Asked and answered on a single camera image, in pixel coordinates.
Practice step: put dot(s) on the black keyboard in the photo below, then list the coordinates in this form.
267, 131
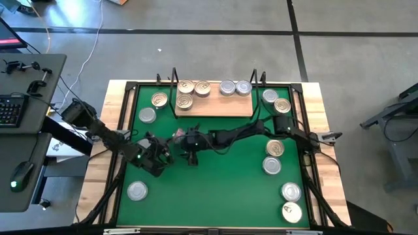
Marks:
11, 112

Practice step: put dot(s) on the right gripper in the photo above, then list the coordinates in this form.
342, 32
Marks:
196, 142

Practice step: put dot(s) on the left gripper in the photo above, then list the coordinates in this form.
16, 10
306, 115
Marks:
153, 164

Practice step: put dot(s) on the grey metal stand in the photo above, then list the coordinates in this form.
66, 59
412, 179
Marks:
401, 153

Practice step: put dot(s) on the black desk support beam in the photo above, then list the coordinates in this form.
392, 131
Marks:
65, 135

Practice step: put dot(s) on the white printed box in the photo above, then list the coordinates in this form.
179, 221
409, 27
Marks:
62, 148

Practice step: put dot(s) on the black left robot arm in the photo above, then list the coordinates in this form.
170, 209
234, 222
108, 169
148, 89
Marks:
107, 135

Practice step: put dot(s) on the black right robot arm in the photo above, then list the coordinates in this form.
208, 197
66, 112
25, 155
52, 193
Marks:
235, 135

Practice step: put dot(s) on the black computer mouse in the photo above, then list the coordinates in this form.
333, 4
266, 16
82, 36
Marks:
23, 173

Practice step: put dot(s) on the silver metal bracket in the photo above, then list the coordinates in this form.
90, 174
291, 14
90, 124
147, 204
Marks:
303, 232
121, 231

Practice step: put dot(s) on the black metal rig frame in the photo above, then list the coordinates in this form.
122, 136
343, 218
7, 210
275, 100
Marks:
130, 85

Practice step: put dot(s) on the dark grey desk top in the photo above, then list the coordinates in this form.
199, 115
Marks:
19, 147
42, 107

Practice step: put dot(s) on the grey metal clamp bracket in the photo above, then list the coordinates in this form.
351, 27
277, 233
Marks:
331, 136

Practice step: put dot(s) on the orange wooden piece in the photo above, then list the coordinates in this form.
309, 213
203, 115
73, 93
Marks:
119, 1

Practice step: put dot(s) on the wooden shelf black metal frame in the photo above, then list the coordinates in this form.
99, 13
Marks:
215, 109

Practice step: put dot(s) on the green tuna can silver lid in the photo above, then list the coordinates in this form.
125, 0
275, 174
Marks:
244, 87
227, 87
137, 191
147, 115
270, 96
143, 143
271, 165
291, 192

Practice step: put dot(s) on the green table mat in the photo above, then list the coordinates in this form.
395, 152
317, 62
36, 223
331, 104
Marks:
212, 196

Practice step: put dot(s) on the black desk clamp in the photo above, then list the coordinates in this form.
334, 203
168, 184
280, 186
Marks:
11, 67
34, 86

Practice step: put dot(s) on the short black post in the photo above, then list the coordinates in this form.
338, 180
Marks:
158, 79
263, 77

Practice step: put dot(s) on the black monitor red glow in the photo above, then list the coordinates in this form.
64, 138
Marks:
8, 36

